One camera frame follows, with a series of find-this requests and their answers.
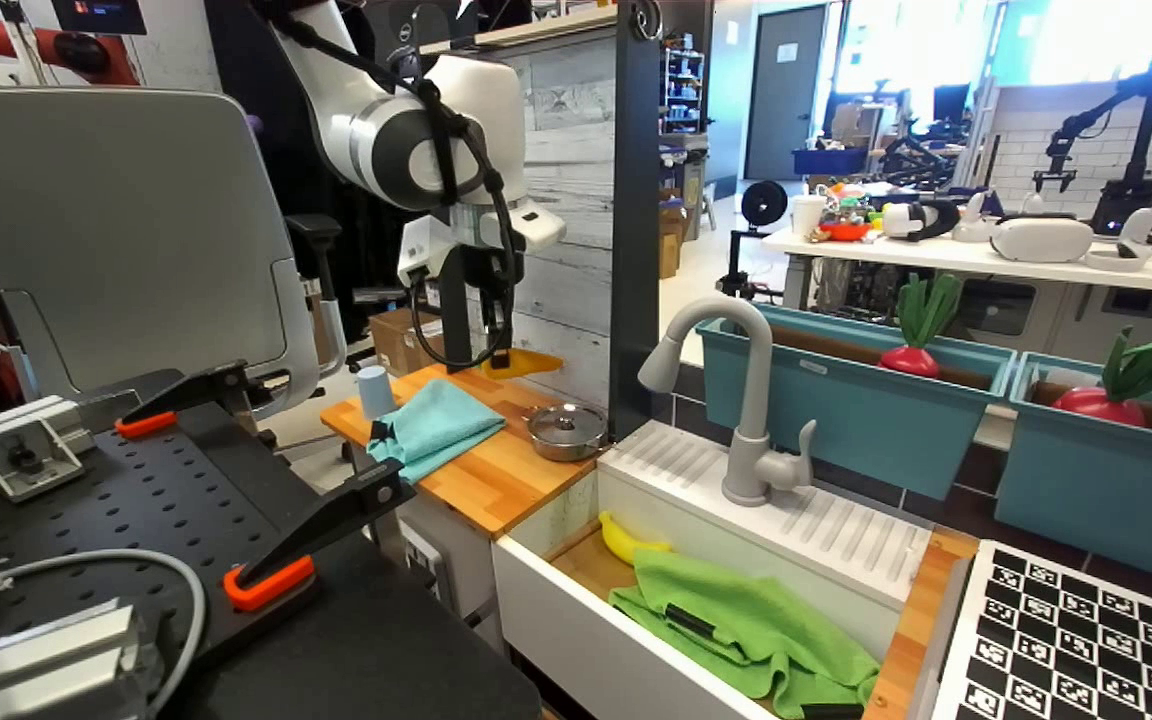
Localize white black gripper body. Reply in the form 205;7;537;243
395;195;568;298

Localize wooden counter top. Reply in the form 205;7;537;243
320;351;605;541

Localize red radish plushie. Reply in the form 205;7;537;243
1050;327;1152;426
874;269;967;380

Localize cardboard box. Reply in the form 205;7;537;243
363;303;447;380

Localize teal cloth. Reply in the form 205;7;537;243
363;376;507;489

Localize small pale blue cup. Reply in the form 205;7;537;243
357;363;395;419

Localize white wood backsplash panel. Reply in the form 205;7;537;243
507;29;620;410

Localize black clamp orange tips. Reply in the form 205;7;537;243
108;363;415;620

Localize yellow banana toy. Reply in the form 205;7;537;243
594;507;675;566

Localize grey kitchen faucet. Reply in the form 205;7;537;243
635;297;822;512

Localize white toy sink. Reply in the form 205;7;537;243
486;417;940;720

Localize grey monitor back panel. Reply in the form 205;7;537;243
0;87;326;402

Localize dark grey door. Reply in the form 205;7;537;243
742;0;832;187

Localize black perforated breadboard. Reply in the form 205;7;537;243
0;394;341;670

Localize teal planter box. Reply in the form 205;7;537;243
694;298;1021;505
990;348;1152;594

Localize green cloth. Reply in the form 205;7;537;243
608;549;884;720

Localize white background shelf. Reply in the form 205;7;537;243
774;227;1152;298

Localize white VR headset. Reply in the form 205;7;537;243
983;213;1099;269

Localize black white checkerboard board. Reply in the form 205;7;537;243
927;537;1152;720

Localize black vertical post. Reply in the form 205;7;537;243
605;0;666;445

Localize black round camera stand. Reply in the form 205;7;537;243
717;174;791;303

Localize aluminium bracket block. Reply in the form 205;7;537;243
0;419;86;507

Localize aluminium extrusion rail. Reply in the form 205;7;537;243
0;593;144;720

